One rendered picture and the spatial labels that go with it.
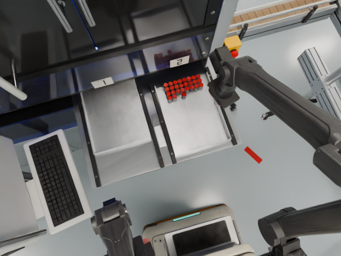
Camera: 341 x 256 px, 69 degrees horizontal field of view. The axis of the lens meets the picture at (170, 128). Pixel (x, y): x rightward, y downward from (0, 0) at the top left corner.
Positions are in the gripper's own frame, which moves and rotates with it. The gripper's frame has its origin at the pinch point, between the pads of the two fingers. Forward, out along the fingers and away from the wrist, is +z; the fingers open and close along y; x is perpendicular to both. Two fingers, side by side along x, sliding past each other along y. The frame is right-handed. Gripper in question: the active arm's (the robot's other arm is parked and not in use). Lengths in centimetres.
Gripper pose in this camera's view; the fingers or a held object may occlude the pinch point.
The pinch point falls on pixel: (218, 99)
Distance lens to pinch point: 93.7
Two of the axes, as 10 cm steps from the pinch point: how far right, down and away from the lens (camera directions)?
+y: -5.3, -8.3, 1.9
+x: -8.5, 5.2, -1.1
